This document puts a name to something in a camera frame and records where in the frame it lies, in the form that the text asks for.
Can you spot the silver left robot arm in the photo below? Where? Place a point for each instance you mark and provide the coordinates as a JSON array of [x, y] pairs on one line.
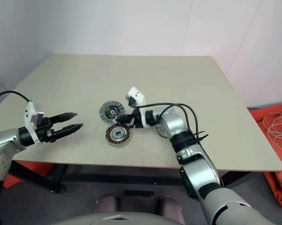
[[5, 139]]

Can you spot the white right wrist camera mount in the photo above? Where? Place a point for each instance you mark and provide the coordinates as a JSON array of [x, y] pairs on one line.
[[136, 95]]

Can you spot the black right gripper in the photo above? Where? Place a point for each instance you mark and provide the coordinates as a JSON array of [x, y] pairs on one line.
[[136, 117]]

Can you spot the dark maroon rounded shape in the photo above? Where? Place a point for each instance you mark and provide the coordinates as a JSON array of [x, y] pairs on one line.
[[106, 204], [170, 206]]

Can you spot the black metal table frame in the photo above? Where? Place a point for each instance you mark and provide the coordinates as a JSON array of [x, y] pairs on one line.
[[59, 173]]

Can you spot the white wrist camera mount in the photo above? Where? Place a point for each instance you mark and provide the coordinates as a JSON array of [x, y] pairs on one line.
[[29, 112], [136, 95]]

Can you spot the motor cover with circuit board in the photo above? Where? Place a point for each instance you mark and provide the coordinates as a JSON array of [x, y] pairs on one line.
[[103, 112]]

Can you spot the grey robot torso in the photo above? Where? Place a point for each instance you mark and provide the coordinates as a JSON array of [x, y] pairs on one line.
[[131, 216]]

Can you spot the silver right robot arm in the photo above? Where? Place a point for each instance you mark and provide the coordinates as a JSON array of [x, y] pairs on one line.
[[202, 168]]

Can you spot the black flat block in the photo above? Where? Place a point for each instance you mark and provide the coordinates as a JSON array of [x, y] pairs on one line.
[[138, 193]]

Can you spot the motor stator housing copper windings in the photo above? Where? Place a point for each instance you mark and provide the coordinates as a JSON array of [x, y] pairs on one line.
[[115, 141]]

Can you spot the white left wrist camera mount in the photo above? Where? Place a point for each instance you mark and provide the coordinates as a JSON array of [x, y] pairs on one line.
[[29, 112]]

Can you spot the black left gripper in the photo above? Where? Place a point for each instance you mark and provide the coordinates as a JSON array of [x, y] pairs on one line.
[[46, 132]]

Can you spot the small orange cushion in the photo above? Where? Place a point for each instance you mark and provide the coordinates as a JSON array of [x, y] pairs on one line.
[[35, 170]]

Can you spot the large orange bean bag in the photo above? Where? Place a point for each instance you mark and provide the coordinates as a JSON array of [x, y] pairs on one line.
[[281, 187]]

